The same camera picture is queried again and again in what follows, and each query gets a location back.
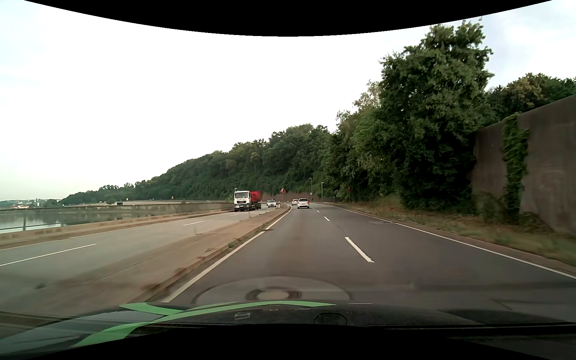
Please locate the silver car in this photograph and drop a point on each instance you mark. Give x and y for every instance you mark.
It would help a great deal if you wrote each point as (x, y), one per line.
(271, 203)

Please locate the grey oncoming carriageway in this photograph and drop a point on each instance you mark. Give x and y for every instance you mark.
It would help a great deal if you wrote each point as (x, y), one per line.
(118, 240)

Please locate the ivy on wall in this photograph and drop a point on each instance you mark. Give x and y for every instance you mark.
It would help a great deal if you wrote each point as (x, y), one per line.
(514, 165)

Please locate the grey asphalt road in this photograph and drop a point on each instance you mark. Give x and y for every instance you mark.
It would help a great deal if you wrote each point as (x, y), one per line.
(313, 250)

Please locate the grey concrete retaining wall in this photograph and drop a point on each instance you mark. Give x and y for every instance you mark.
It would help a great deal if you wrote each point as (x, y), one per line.
(563, 165)

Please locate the road markings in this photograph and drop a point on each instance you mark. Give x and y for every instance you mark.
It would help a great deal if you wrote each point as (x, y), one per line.
(359, 249)

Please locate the metal riverside railing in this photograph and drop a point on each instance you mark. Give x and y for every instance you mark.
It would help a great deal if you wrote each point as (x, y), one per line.
(23, 220)

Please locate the grass verge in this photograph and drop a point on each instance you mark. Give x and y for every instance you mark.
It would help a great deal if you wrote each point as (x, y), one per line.
(518, 237)

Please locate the road sign on post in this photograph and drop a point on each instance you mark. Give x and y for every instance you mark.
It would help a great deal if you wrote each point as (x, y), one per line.
(349, 192)

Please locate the lamp post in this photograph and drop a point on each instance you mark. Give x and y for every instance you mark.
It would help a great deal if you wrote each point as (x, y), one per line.
(322, 190)
(311, 188)

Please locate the triangular warning sign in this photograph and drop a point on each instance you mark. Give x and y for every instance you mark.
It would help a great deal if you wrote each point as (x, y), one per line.
(283, 192)

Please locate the white lorry with red body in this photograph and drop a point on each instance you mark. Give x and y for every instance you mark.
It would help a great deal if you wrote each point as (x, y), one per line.
(246, 200)

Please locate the car's own bonnet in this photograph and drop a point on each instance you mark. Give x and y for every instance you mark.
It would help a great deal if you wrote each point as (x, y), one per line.
(288, 320)

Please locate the wooded hillside trees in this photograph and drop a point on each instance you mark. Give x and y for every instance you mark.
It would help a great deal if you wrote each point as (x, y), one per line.
(408, 135)

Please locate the river water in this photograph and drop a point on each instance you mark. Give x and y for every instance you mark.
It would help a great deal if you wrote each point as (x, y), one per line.
(13, 220)

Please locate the paved median strip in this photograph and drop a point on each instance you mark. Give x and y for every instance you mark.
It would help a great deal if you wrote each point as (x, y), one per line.
(168, 260)

